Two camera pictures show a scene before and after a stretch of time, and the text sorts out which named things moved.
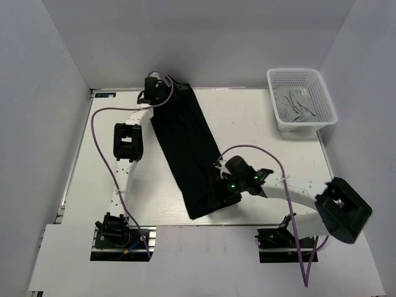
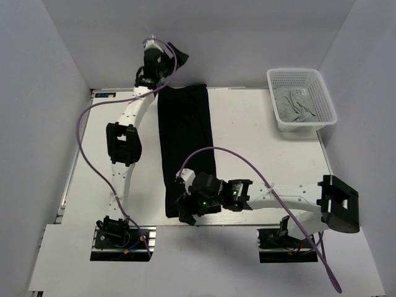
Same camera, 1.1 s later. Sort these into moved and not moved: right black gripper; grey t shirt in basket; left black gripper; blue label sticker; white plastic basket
Moved: left black gripper; right black gripper
Not moved: blue label sticker; grey t shirt in basket; white plastic basket
